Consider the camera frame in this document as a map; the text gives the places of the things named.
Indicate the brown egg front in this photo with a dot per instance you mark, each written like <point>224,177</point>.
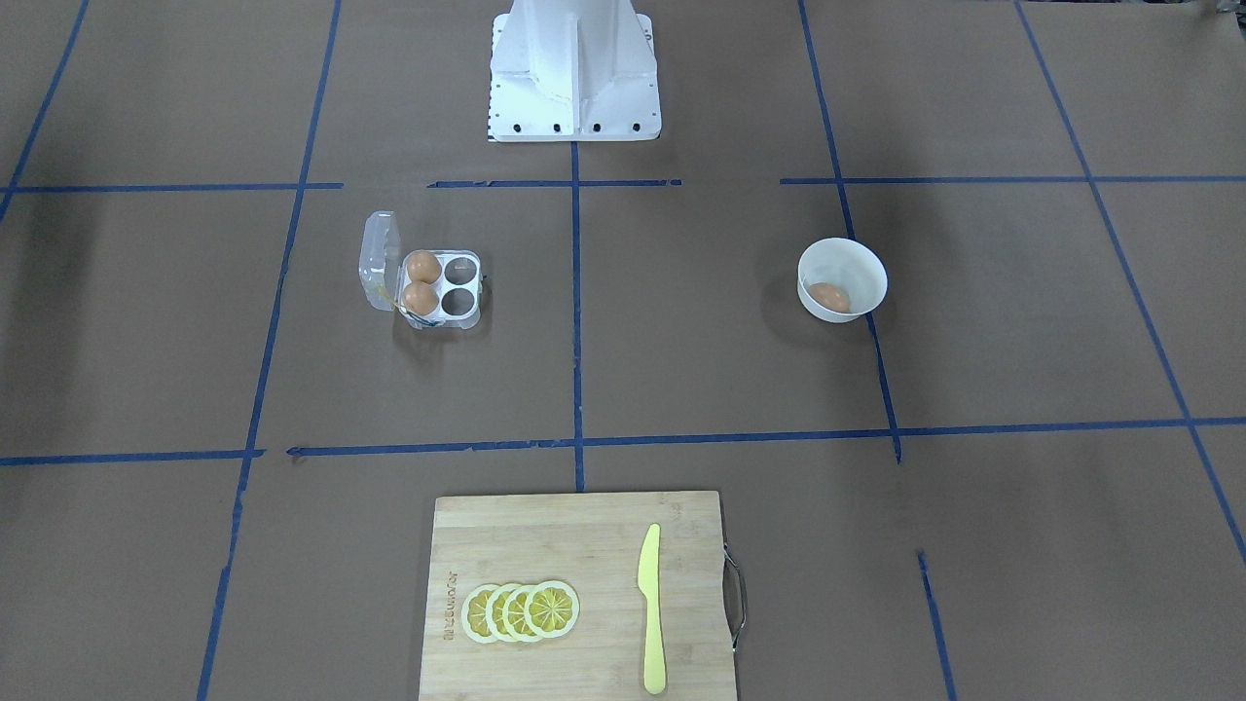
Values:
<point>420,298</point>

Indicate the brown egg from bowl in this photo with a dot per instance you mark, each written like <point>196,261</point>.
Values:
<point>831,297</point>

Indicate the clear plastic egg box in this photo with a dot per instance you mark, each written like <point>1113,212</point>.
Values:
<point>438,289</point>

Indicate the bamboo cutting board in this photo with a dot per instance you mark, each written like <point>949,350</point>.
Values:
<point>607,596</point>

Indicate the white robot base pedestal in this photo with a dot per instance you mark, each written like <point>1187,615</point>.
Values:
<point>583,71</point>

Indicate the brown egg rear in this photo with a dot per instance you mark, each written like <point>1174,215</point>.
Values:
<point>423,266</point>

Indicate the yellow plastic knife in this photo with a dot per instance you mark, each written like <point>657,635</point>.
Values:
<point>654,668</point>

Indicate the white bowl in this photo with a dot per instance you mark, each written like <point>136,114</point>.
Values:
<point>848,264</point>

